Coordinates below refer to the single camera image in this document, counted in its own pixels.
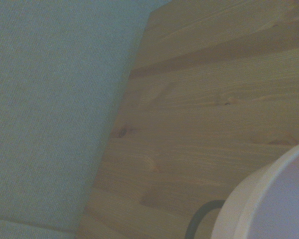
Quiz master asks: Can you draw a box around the white bowl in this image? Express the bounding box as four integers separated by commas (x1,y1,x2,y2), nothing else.
210,140,299,239

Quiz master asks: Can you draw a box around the black metal wire rack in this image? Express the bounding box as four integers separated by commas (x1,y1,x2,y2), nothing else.
184,199,226,238

